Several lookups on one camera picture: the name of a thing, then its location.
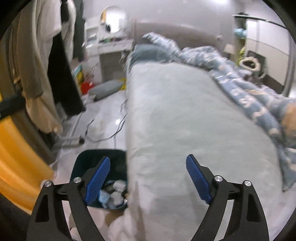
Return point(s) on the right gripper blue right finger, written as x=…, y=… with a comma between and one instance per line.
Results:
x=201, y=177

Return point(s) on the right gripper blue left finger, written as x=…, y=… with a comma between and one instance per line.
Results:
x=94, y=179

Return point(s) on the blue tissue pack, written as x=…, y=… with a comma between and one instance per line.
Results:
x=103, y=198

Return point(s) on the dark teal trash bin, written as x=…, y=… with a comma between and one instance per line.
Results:
x=108, y=183

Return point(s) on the yellow object at lower left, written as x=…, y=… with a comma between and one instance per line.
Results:
x=22, y=170

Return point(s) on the grey floor cushion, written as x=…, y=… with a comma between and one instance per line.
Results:
x=105, y=89

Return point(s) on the red box on floor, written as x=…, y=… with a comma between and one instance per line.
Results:
x=86, y=86

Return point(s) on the blue patterned fleece blanket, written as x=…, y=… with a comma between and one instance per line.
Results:
x=273, y=112

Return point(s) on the white cat bed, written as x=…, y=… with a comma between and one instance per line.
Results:
x=251, y=64

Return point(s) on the hanging clothes on rack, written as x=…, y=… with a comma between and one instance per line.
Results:
x=37, y=86

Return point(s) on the white bedside lamp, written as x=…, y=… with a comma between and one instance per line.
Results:
x=229, y=49

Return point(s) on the blue-grey pillow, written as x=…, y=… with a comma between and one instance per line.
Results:
x=147, y=53

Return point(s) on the white vanity desk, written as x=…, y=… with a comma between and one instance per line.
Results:
x=106, y=52

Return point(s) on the grey padded headboard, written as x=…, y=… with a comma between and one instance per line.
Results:
x=183, y=35

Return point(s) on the blue plush on shelf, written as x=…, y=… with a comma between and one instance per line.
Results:
x=240, y=33

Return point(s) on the white wardrobe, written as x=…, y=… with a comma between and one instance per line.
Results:
x=271, y=43

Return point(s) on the round vanity mirror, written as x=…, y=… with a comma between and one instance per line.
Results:
x=113, y=18

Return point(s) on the white clothes rack frame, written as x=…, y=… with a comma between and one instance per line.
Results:
x=71, y=124

